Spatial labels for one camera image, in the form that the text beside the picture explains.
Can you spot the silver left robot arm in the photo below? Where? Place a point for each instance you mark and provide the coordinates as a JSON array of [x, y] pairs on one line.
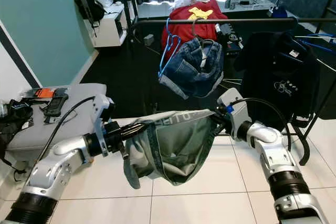
[[58, 169]]

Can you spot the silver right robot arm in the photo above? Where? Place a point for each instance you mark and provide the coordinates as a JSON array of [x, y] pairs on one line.
[[273, 150]]

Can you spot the black clothes hanger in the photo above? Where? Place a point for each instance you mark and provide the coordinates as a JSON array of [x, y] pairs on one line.
[[202, 56]]

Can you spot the blue denim shorts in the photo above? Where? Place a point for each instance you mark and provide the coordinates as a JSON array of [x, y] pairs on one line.
[[194, 74]]

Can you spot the black handheld controller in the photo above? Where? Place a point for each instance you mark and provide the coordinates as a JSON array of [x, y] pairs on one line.
[[59, 104]]

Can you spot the grey upholstered ottoman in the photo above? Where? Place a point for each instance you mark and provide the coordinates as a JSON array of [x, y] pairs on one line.
[[42, 135]]

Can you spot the black shirt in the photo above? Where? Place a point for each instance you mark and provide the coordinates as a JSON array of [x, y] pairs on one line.
[[278, 72]]

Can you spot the orange and black device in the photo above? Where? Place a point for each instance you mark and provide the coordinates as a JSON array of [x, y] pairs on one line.
[[44, 93]]

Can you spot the small grey box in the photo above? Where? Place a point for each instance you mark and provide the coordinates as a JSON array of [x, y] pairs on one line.
[[149, 40]]

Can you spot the black electronic device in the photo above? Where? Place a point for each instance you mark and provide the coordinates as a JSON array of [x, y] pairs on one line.
[[227, 32]]

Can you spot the white cabinet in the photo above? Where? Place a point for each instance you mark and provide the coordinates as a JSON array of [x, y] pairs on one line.
[[110, 30]]

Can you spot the red cloth with yellow star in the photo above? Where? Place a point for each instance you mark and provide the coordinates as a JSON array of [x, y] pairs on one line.
[[176, 30]]

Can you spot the black metal clothes rack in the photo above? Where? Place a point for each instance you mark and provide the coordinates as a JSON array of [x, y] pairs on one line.
[[241, 20]]

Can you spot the black backpack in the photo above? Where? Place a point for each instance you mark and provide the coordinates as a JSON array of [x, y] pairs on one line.
[[88, 4]]

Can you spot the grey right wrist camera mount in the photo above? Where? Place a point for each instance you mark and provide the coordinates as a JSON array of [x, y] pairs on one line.
[[233, 103]]

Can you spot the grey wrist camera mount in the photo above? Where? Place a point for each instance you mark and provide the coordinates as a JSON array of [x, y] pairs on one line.
[[101, 108], [233, 103]]

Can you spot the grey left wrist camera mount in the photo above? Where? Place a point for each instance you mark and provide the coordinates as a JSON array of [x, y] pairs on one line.
[[101, 108]]

